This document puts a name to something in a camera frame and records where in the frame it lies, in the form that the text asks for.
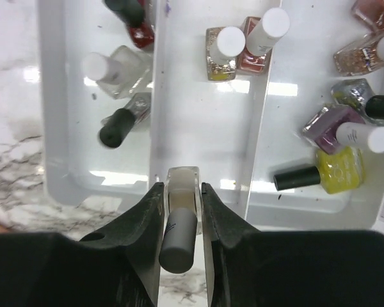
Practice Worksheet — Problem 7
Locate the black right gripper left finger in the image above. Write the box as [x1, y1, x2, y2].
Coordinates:
[0, 183, 164, 306]

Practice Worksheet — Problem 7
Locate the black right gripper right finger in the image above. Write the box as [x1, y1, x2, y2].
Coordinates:
[202, 183, 384, 306]

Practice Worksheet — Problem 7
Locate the clear polish bottle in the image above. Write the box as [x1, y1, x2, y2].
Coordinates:
[159, 166, 202, 274]

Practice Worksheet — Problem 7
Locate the silver glitter bottle black cap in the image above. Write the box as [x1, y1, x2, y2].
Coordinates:
[99, 92, 152, 148]

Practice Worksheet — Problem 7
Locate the yellow polish bottle black cap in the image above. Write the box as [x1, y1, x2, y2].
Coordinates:
[273, 146, 365, 194]

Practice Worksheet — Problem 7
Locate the purple polish bottle white cap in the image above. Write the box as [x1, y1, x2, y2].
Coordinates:
[302, 104, 384, 155]

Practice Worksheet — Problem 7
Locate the white plastic organizer tray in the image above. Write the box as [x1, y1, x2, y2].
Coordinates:
[37, 1, 384, 230]

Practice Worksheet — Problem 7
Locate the silver foil bottle black cap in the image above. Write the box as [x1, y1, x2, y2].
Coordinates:
[331, 78, 384, 124]

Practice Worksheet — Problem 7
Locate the gold glitter bottle white cap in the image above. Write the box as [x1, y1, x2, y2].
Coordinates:
[205, 26, 246, 82]

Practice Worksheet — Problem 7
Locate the coral polish bottle white cap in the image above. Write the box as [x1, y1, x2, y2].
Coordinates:
[237, 8, 291, 75]

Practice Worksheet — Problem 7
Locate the copper glitter bottle white cap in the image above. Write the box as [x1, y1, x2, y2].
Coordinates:
[333, 33, 384, 77]

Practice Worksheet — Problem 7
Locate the red polish bottle black cap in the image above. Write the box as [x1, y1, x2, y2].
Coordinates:
[104, 0, 154, 51]

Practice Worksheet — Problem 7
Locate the pink polish bottle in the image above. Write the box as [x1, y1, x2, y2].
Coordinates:
[351, 0, 384, 32]

